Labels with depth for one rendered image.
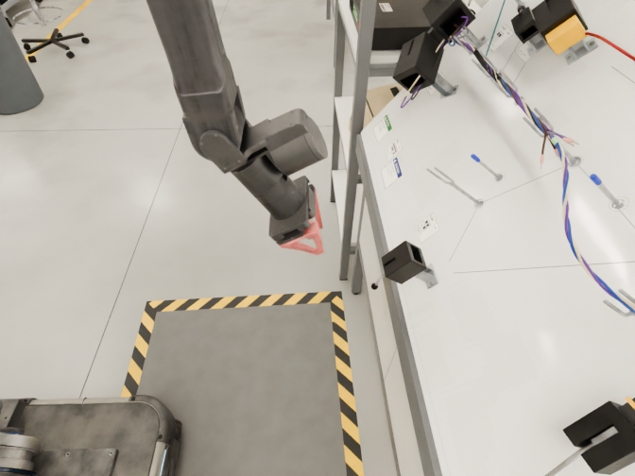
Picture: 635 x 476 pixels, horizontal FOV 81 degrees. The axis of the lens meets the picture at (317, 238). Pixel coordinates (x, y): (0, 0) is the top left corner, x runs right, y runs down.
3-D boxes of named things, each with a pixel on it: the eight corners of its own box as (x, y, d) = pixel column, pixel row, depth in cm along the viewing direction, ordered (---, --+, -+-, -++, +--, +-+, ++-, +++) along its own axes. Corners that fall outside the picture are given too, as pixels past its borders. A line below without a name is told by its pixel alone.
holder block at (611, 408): (577, 433, 40) (561, 429, 38) (624, 405, 38) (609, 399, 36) (609, 475, 37) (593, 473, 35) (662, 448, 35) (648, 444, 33)
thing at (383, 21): (361, 53, 106) (364, 27, 101) (347, 8, 129) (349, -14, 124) (474, 50, 107) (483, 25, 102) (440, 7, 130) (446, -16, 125)
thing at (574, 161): (572, 170, 57) (524, 121, 50) (565, 162, 58) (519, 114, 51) (584, 161, 56) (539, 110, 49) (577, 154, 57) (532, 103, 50)
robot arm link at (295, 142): (205, 103, 49) (192, 143, 43) (279, 57, 44) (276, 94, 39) (260, 165, 57) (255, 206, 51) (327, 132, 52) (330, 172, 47)
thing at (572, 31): (584, 27, 57) (574, 13, 55) (588, 36, 56) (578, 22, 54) (554, 47, 60) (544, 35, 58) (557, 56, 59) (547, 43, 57)
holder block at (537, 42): (544, 15, 73) (526, -11, 69) (556, 42, 68) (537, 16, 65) (521, 32, 76) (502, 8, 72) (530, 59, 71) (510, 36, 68)
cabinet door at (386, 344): (383, 380, 111) (407, 315, 81) (358, 240, 146) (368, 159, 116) (389, 380, 111) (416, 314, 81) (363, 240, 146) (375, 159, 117)
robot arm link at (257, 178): (226, 146, 52) (220, 173, 48) (266, 125, 49) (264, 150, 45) (256, 179, 56) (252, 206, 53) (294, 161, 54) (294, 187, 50)
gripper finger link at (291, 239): (336, 224, 63) (308, 188, 57) (339, 257, 59) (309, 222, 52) (302, 237, 66) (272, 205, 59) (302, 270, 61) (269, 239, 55)
